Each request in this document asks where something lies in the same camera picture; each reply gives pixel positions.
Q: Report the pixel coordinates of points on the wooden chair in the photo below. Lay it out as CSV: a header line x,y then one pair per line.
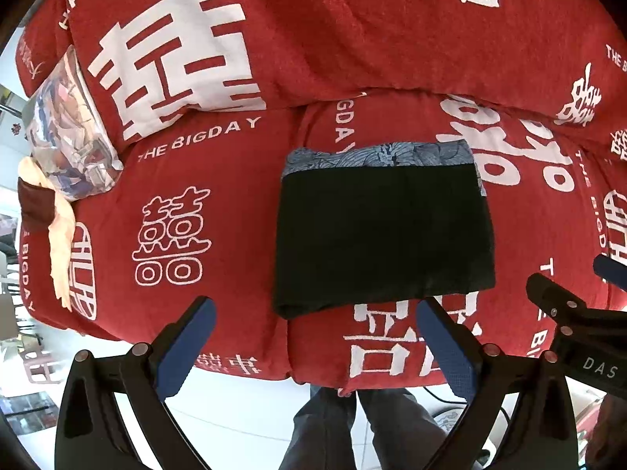
x,y
36,367

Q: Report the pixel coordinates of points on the red printed blanket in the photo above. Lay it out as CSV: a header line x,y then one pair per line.
x,y
303,34

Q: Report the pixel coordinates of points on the beige cloth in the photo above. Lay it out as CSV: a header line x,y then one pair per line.
x,y
61,254

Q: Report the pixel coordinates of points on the black pants with patterned waistband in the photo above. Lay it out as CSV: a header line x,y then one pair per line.
x,y
382,235

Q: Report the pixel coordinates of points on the printed pillow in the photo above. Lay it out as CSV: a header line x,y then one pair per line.
x,y
68,132

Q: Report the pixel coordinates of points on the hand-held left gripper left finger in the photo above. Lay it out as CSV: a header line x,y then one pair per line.
x,y
191,347

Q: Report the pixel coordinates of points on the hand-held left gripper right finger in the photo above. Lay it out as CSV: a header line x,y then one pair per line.
x,y
448,347

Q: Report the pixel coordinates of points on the dark red cloth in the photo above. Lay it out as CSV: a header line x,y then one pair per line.
x,y
36,203

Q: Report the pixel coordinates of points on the patterned slipper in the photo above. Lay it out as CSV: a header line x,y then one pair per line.
x,y
448,421

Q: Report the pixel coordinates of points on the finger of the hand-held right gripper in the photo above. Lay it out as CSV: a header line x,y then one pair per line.
x,y
551,296
612,270

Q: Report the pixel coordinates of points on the person's legs in grey trousers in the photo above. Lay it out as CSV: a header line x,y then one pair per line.
x,y
318,435

